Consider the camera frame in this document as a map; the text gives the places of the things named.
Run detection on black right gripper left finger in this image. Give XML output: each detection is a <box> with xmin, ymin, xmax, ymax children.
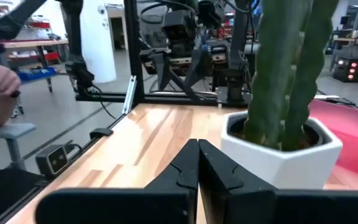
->
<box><xmin>35</xmin><ymin>139</ymin><xmax>200</xmax><ymax>224</ymax></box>

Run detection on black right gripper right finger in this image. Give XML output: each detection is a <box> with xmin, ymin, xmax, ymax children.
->
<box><xmin>198</xmin><ymin>139</ymin><xmax>358</xmax><ymax>224</ymax></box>

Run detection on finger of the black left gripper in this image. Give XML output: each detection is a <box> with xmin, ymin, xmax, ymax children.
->
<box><xmin>152</xmin><ymin>52</ymin><xmax>174</xmax><ymax>92</ymax></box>
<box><xmin>183</xmin><ymin>49</ymin><xmax>213</xmax><ymax>90</ymax></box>

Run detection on white hexagonal plant pot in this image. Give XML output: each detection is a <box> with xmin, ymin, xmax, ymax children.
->
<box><xmin>220</xmin><ymin>111</ymin><xmax>344</xmax><ymax>190</ymax></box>

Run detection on green cactus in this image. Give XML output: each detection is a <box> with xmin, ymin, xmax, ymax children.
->
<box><xmin>243</xmin><ymin>0</ymin><xmax>340</xmax><ymax>152</ymax></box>

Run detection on black table edge clip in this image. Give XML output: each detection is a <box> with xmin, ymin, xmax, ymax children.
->
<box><xmin>89</xmin><ymin>128</ymin><xmax>114</xmax><ymax>140</ymax></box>

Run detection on blue storage tray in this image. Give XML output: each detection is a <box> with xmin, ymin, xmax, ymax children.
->
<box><xmin>16</xmin><ymin>67</ymin><xmax>57</xmax><ymax>83</ymax></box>

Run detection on wooden workbench red drawers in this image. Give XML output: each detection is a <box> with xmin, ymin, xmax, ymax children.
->
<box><xmin>0</xmin><ymin>20</ymin><xmax>70</xmax><ymax>68</ymax></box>

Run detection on red translucent plastic bin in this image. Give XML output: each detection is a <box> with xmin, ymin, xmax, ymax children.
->
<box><xmin>308</xmin><ymin>99</ymin><xmax>358</xmax><ymax>181</ymax></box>

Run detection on machine with red lights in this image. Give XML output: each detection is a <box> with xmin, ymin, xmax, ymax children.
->
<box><xmin>333</xmin><ymin>55</ymin><xmax>358</xmax><ymax>83</ymax></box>

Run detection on wooden desk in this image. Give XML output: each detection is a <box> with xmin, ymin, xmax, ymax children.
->
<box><xmin>333</xmin><ymin>36</ymin><xmax>358</xmax><ymax>45</ymax></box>

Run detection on grey chair armrest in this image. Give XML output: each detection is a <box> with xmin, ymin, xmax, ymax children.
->
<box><xmin>0</xmin><ymin>123</ymin><xmax>37</xmax><ymax>170</ymax></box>

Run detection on small black table-level camera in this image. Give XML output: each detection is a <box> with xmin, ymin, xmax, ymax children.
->
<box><xmin>35</xmin><ymin>144</ymin><xmax>70</xmax><ymax>179</ymax></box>

